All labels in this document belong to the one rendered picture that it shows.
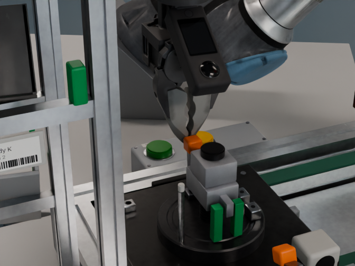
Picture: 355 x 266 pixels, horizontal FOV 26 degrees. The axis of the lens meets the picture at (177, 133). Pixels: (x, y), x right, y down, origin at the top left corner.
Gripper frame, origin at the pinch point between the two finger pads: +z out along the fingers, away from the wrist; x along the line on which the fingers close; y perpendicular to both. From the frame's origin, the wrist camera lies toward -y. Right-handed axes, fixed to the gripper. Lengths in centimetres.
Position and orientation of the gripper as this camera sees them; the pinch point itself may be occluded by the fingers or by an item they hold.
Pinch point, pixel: (188, 136)
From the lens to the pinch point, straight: 100.9
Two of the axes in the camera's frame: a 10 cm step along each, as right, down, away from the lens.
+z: 0.0, 8.6, 5.1
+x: -9.2, 2.0, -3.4
